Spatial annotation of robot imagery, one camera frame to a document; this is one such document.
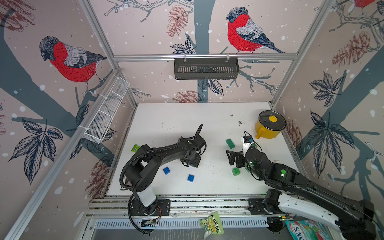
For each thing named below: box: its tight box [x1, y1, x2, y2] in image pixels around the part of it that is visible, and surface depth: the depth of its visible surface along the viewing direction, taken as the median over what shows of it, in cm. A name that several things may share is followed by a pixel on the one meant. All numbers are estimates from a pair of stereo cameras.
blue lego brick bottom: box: [187, 174, 196, 183], surface depth 84 cm
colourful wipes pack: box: [285, 220, 332, 240], surface depth 67 cm
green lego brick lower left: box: [232, 168, 241, 176], surface depth 84 cm
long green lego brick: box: [225, 138, 236, 149], surface depth 98 cm
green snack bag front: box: [199, 211, 225, 240], surface depth 70 cm
